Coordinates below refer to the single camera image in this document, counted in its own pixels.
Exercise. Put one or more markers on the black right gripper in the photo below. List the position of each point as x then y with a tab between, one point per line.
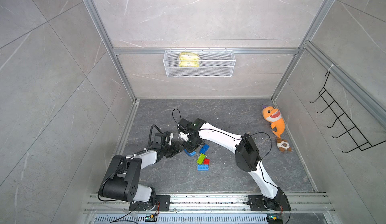
190	149

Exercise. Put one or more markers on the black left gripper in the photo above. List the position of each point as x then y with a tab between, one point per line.
176	148

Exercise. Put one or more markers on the small blue lego brick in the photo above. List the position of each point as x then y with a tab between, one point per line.
204	149

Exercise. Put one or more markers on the green lego brick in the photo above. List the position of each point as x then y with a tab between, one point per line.
201	159

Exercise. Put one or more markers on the blue long lego brick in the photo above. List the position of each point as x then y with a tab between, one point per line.
203	167

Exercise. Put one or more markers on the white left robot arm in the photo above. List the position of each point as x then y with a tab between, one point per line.
121	180

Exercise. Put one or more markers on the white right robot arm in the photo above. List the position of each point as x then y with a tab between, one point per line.
247	157

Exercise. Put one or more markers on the yellow packet in basket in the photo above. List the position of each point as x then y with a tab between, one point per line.
189	60

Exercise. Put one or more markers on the orange shark plush toy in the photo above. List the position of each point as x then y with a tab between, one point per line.
273	115

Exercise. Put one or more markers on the small brown white plush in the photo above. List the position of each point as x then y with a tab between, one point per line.
283	145

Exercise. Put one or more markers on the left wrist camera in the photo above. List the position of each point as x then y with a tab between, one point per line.
161	141

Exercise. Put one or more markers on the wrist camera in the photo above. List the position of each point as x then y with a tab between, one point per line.
161	141
183	129

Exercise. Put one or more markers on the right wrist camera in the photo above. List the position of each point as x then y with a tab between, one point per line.
183	129

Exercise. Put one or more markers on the white wire mesh basket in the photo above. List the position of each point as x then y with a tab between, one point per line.
203	63

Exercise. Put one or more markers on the metal base rail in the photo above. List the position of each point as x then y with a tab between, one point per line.
210	208

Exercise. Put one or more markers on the aluminium frame rail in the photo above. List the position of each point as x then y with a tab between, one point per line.
92	10

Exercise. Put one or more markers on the black wire hook rack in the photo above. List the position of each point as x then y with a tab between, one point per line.
360	141

